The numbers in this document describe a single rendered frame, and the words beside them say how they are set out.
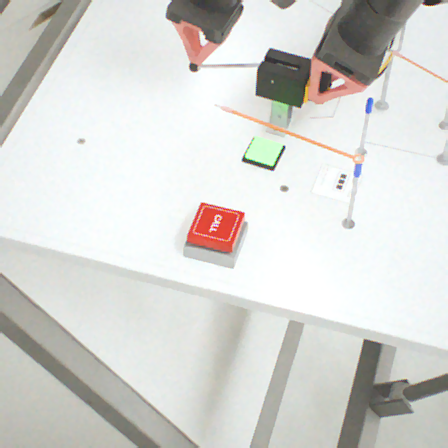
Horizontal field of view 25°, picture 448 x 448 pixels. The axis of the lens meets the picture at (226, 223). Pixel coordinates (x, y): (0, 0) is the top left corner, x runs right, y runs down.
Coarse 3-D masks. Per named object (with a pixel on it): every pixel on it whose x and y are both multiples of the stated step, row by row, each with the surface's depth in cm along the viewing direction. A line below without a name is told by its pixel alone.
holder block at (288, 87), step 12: (264, 60) 116; (276, 60) 115; (288, 60) 115; (300, 60) 115; (264, 72) 114; (276, 72) 113; (288, 72) 114; (300, 72) 114; (264, 84) 115; (276, 84) 114; (288, 84) 114; (300, 84) 113; (264, 96) 116; (276, 96) 116; (288, 96) 115; (300, 96) 114; (300, 108) 115
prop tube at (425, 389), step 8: (440, 376) 133; (392, 384) 139; (400, 384) 138; (408, 384) 138; (416, 384) 136; (424, 384) 135; (432, 384) 133; (440, 384) 132; (392, 392) 138; (400, 392) 137; (408, 392) 136; (416, 392) 135; (424, 392) 134; (432, 392) 134; (440, 392) 133; (408, 400) 137; (416, 400) 136
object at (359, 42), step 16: (352, 0) 111; (336, 16) 108; (352, 16) 105; (368, 16) 103; (336, 32) 107; (352, 32) 105; (368, 32) 104; (384, 32) 104; (336, 48) 105; (352, 48) 106; (368, 48) 106; (384, 48) 107; (352, 64) 105; (368, 64) 106; (368, 80) 106
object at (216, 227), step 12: (204, 204) 108; (204, 216) 107; (216, 216) 107; (228, 216) 107; (240, 216) 107; (192, 228) 106; (204, 228) 106; (216, 228) 106; (228, 228) 106; (240, 228) 107; (192, 240) 106; (204, 240) 105; (216, 240) 105; (228, 240) 105
